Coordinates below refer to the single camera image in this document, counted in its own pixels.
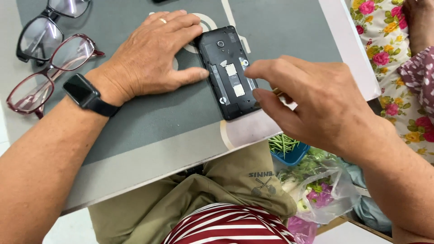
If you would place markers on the person's left hand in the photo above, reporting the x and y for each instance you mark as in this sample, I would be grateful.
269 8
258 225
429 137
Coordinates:
142 64

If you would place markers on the person's right hand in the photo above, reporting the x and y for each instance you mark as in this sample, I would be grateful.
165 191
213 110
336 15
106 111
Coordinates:
325 105

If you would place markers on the small brass-coloured tool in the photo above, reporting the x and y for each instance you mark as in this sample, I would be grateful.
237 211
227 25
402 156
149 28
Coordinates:
283 95

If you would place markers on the black phone without back cover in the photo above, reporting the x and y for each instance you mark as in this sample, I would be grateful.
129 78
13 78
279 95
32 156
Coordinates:
227 74

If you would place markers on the bundle of green beans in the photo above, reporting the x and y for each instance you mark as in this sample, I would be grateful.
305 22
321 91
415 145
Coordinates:
281 144

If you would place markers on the blue plastic basket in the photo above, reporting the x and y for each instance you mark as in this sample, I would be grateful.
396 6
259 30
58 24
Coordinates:
293 156

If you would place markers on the black smartwatch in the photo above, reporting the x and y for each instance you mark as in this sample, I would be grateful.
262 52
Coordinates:
83 91

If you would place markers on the small black object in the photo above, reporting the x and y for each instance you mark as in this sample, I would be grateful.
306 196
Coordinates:
160 1

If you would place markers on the clear plastic bag of vegetables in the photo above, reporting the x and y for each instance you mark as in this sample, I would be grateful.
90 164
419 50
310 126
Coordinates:
322 193

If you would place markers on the red-framed glasses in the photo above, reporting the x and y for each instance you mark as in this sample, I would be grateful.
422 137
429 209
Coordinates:
51 73

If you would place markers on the maroon dotted cloth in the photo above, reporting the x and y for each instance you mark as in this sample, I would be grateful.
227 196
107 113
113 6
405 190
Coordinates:
420 76

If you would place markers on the black-framed glasses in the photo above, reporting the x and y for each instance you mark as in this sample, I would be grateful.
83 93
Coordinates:
42 35

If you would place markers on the light blue plastic bag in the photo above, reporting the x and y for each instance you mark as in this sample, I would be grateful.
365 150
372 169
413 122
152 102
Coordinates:
369 206

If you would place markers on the pink plastic bag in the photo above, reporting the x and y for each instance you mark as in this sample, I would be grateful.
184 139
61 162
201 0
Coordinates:
301 230

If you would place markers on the khaki shorts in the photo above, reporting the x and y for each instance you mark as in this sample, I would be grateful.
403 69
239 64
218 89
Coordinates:
217 183

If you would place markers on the red white striped shirt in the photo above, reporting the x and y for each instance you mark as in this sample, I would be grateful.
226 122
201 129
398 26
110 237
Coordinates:
230 225

